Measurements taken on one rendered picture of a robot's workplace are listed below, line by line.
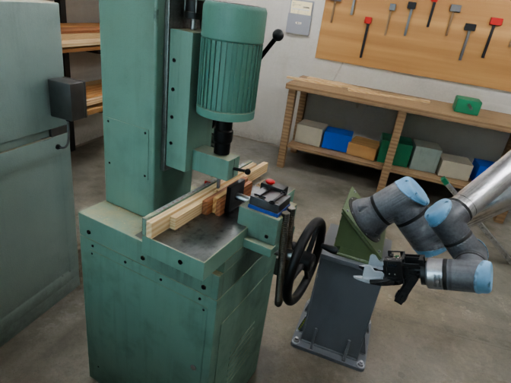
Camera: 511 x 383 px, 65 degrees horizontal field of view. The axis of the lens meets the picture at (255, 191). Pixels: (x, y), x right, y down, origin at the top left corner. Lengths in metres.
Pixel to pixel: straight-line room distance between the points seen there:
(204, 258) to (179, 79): 0.53
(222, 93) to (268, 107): 3.58
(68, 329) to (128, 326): 0.67
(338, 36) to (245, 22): 3.35
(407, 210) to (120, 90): 1.18
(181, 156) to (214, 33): 0.39
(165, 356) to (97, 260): 0.41
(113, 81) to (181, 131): 0.26
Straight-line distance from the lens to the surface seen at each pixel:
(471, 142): 4.59
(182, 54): 1.22
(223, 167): 1.26
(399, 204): 1.76
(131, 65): 1.30
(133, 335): 1.60
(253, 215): 1.20
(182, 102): 1.24
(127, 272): 1.44
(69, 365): 2.06
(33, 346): 2.18
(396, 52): 4.39
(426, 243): 1.81
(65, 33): 3.40
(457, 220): 1.35
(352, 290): 1.92
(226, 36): 1.12
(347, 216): 1.75
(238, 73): 1.14
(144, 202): 1.41
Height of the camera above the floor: 1.52
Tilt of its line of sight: 25 degrees down
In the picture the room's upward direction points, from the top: 8 degrees clockwise
